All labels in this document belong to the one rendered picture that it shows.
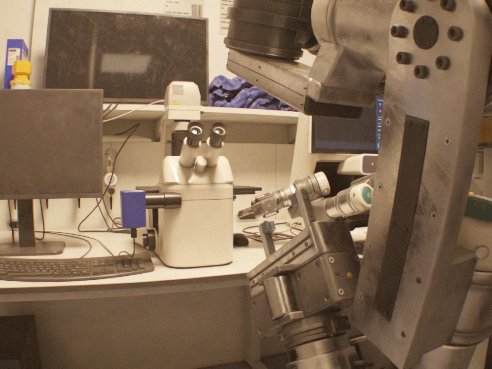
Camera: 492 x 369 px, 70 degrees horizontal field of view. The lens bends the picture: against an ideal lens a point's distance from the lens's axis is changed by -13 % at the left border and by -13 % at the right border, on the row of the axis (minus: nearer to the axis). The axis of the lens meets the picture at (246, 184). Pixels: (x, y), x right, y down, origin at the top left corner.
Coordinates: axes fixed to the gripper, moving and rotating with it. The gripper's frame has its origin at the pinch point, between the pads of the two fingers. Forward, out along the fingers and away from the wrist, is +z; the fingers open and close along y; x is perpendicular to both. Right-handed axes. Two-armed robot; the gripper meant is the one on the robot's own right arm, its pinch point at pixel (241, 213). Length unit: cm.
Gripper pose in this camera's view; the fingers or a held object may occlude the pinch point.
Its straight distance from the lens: 134.9
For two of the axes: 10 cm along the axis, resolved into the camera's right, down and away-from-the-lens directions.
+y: 0.1, -0.5, 10.0
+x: -3.4, -9.4, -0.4
